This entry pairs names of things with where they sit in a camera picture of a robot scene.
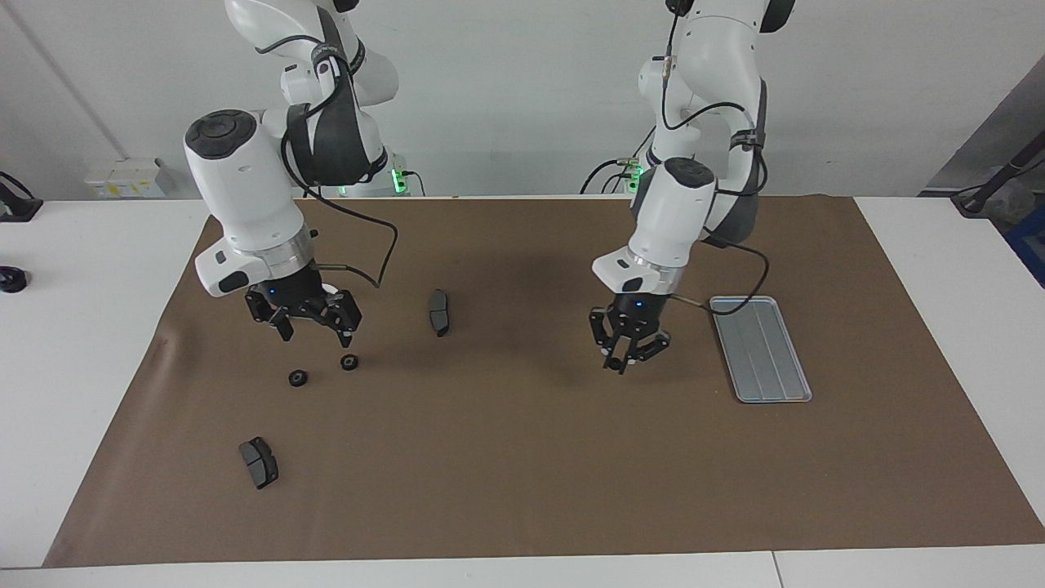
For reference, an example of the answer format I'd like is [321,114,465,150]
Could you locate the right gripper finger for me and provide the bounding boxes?
[247,292,295,342]
[322,290,362,336]

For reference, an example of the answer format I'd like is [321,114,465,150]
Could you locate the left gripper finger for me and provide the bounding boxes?
[591,309,617,360]
[619,331,670,375]

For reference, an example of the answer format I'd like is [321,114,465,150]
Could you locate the silver metal tray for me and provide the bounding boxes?
[709,296,814,404]

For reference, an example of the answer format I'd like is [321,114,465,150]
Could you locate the short dark brake pad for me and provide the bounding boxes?
[238,437,279,490]

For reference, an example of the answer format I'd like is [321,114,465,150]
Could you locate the brown table mat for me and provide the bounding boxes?
[42,194,1045,568]

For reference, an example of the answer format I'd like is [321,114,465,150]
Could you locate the black table clamp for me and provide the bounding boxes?
[0,170,43,223]

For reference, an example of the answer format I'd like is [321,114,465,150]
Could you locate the black tripod stand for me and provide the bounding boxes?
[951,131,1045,217]

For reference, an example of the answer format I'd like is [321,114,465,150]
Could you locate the blue box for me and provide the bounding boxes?
[1004,204,1045,287]

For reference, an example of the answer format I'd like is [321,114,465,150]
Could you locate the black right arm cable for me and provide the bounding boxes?
[253,33,399,288]

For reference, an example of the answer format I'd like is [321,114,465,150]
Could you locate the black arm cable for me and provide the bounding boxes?
[253,33,399,288]
[657,0,771,315]

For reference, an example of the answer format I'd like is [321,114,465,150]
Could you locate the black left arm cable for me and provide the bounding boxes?
[657,0,771,315]

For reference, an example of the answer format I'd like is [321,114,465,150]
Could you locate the black left base cable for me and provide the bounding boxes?
[580,131,654,195]

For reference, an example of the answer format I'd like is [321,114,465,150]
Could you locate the white wall socket box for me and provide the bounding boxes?
[84,158,168,199]

